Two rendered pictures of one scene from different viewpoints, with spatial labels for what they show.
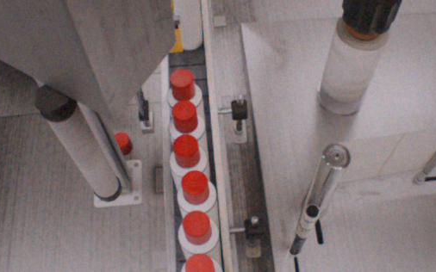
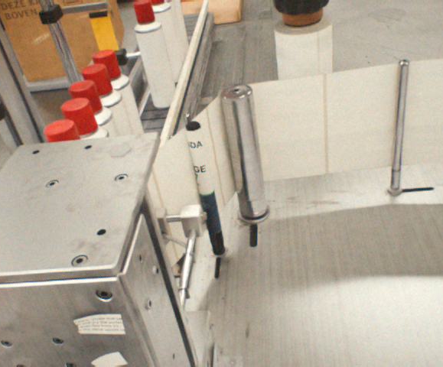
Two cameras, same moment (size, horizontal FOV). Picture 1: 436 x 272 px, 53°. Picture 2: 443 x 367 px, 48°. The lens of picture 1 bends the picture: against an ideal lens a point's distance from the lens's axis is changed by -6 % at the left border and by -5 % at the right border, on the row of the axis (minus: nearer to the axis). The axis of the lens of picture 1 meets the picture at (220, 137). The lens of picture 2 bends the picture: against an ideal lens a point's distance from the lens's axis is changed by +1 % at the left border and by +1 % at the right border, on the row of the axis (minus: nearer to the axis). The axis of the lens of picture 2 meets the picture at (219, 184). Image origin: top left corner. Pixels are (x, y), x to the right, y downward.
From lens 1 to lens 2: 0.45 m
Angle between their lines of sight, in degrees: 27
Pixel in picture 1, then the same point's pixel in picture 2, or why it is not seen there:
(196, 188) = (73, 107)
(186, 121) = (92, 76)
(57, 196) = not seen: outside the picture
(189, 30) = (157, 81)
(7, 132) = not seen: outside the picture
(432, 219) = (412, 226)
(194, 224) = (57, 127)
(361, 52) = (297, 38)
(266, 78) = not seen: hidden behind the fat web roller
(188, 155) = (79, 90)
